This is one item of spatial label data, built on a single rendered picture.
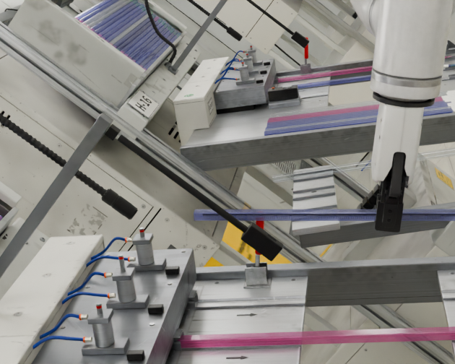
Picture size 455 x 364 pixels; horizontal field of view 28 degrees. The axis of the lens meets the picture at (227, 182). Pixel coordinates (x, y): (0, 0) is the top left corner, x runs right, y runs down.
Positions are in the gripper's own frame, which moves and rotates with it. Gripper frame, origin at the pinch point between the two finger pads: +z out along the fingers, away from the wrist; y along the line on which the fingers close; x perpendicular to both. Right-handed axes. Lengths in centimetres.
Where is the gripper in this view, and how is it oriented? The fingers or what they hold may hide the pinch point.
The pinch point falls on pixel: (388, 212)
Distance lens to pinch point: 117.7
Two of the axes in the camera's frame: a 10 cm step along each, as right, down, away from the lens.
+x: 9.9, 1.0, -1.0
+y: -1.3, 3.3, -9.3
